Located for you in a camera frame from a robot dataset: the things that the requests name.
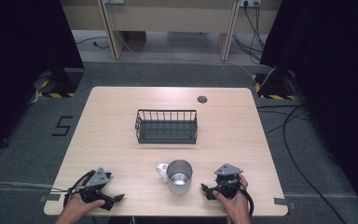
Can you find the person's left hand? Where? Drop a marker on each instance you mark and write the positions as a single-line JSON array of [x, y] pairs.
[[79, 207]]

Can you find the black stand base striped tape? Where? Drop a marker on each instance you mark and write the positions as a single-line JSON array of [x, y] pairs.
[[57, 84], [273, 87]]

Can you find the grey tape patch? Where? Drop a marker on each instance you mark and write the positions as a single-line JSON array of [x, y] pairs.
[[284, 202], [50, 197]]

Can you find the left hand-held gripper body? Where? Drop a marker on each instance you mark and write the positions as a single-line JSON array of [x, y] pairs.
[[98, 179]]

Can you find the grey round table grommet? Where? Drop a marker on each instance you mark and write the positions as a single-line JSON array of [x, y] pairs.
[[202, 99]]

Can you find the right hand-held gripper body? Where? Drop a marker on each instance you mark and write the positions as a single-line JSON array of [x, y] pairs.
[[227, 177]]

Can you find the dark curtain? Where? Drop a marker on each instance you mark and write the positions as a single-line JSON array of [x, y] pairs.
[[21, 62], [332, 77]]

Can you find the white wall socket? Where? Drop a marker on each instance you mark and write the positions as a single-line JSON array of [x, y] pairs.
[[250, 2]]

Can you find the person's right hand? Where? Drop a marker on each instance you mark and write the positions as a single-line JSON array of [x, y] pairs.
[[237, 203]]

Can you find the white cup with steel inside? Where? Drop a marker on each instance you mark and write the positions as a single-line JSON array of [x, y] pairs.
[[178, 179]]

